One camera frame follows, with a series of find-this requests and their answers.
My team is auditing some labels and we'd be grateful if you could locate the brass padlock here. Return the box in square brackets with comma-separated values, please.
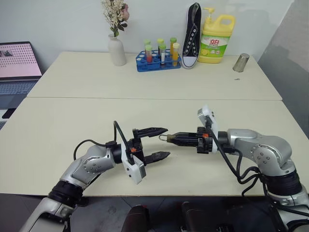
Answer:
[158, 133, 178, 144]

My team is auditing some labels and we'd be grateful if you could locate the white ceramic vase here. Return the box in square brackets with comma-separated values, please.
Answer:
[107, 33, 127, 67]

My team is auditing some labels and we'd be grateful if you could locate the yellow-capped dark liquid tube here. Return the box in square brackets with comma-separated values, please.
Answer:
[156, 38, 165, 55]

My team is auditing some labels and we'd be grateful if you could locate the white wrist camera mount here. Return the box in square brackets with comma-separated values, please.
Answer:
[197, 104, 219, 153]
[120, 139, 147, 185]

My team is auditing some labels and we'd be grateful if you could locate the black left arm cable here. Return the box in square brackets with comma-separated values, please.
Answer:
[73, 120, 136, 166]

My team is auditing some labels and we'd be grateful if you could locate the yellow detergent pump bottle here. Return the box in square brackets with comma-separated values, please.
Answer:
[198, 7, 236, 65]

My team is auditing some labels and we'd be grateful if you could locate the green-capped orange liquid tube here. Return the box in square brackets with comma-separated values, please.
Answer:
[169, 37, 178, 56]

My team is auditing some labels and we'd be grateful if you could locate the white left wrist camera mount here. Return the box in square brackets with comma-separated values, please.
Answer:
[120, 139, 147, 185]

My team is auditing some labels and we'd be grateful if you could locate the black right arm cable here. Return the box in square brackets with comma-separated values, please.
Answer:
[205, 119, 275, 198]

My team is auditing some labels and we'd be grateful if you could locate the black smartphone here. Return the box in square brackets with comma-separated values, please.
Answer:
[1, 108, 16, 119]

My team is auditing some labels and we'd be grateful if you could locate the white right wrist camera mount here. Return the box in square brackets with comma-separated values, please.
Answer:
[197, 104, 219, 153]

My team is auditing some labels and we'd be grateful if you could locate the green-capped white-labelled tube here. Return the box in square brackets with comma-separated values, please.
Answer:
[159, 43, 167, 67]

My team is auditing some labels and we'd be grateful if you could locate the upturned steel cup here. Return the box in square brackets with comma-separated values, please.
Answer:
[232, 53, 251, 73]

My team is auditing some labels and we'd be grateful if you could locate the grey open laptop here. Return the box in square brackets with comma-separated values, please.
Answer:
[0, 41, 43, 110]

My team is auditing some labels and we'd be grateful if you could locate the dark rounded shape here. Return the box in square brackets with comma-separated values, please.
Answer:
[126, 204, 151, 232]
[180, 201, 206, 232]

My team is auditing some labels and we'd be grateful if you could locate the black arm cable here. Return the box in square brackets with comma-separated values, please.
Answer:
[73, 120, 136, 166]
[205, 119, 275, 198]

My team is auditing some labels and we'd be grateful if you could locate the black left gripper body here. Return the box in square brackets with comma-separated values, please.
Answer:
[127, 129, 146, 167]

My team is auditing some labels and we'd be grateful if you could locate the black canvas sneaker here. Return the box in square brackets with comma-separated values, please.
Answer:
[181, 2, 203, 70]

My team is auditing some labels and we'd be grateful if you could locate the pale-capped orange liquid tube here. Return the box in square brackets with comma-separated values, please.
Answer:
[171, 42, 181, 67]

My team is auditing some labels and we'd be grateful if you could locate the blue test tube rack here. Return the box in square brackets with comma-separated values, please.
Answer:
[135, 50, 182, 73]

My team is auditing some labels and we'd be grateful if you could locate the green-capped orange-red liquid tube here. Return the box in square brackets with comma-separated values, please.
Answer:
[145, 44, 153, 63]

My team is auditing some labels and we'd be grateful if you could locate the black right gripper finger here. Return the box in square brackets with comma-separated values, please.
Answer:
[169, 131, 199, 141]
[171, 139, 198, 147]

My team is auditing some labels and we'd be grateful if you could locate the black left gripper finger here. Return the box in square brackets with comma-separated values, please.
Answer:
[138, 127, 169, 139]
[143, 151, 171, 167]

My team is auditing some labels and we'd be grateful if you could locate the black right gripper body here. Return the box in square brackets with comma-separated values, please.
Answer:
[196, 126, 214, 155]

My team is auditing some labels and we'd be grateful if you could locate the dried flower bouquet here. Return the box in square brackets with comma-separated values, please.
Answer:
[100, 0, 130, 38]

